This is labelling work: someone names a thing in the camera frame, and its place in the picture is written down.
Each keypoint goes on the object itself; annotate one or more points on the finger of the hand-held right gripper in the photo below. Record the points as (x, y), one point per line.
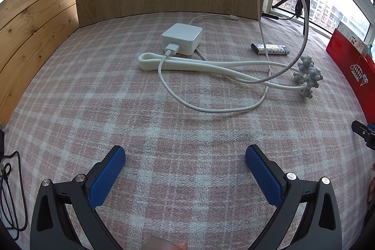
(363, 130)

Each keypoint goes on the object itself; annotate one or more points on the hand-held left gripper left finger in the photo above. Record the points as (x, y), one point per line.
(107, 176)

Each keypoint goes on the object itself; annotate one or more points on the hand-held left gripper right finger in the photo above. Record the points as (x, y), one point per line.
(263, 176)

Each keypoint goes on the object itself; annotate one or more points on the red cardboard box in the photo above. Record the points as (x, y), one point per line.
(351, 62)

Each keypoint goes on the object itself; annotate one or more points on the patterned slim tube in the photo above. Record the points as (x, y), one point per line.
(269, 48)

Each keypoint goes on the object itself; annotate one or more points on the white silicone tongs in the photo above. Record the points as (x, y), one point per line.
(187, 65)

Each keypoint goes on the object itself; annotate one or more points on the white power adapter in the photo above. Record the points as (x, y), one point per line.
(183, 34)

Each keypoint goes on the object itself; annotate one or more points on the person's left hand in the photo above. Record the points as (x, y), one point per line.
(167, 246)

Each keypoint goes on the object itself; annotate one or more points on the teal bulb-shaped diffuser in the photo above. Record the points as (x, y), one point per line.
(372, 50)

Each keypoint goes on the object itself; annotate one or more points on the printed tissue pack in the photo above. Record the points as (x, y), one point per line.
(359, 45)

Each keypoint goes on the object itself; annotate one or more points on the pine plank panel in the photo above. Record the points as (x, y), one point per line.
(32, 33)

